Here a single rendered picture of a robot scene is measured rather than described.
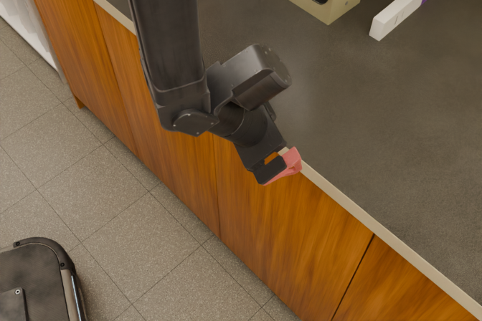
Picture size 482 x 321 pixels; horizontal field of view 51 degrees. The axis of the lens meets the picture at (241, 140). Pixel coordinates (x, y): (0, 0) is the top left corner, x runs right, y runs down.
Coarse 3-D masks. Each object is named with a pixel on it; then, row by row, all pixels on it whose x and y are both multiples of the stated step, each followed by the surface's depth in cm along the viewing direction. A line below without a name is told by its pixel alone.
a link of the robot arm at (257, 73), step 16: (256, 48) 57; (224, 64) 58; (240, 64) 57; (256, 64) 56; (272, 64) 57; (208, 80) 59; (224, 80) 58; (240, 80) 56; (256, 80) 57; (272, 80) 57; (288, 80) 60; (224, 96) 57; (240, 96) 59; (256, 96) 58; (272, 96) 59; (192, 112) 54; (176, 128) 55; (192, 128) 57; (208, 128) 58
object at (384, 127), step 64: (256, 0) 115; (384, 0) 115; (448, 0) 115; (320, 64) 103; (384, 64) 103; (448, 64) 103; (320, 128) 94; (384, 128) 94; (448, 128) 94; (384, 192) 86; (448, 192) 86; (448, 256) 79
